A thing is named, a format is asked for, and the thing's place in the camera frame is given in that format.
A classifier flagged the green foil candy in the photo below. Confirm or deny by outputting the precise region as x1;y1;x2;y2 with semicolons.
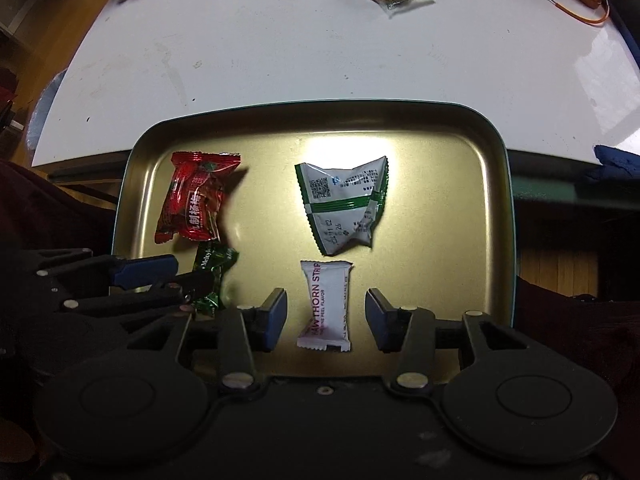
192;241;240;317

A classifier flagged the person's dark red clothing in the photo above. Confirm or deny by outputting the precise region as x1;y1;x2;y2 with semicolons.
0;157;640;480

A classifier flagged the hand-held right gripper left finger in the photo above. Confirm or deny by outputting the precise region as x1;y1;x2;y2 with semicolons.
127;287;289;393

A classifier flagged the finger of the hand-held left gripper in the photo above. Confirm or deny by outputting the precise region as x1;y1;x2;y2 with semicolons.
60;272;221;321
35;247;182;291

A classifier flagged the red snack packet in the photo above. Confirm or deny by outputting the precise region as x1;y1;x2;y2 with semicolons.
154;151;242;243

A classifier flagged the green and white snack packet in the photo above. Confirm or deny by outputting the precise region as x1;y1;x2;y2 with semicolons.
294;155;390;256

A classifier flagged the blue table edge guard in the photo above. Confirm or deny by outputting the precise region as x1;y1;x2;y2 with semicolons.
582;145;640;183

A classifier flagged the gold tin tray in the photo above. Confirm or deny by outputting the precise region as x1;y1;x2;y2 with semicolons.
111;100;516;356

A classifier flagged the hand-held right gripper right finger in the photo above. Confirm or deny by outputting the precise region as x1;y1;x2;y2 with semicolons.
365;287;531;393

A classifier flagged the white snack bar packet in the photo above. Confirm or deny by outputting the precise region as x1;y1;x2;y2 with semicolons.
296;260;354;352

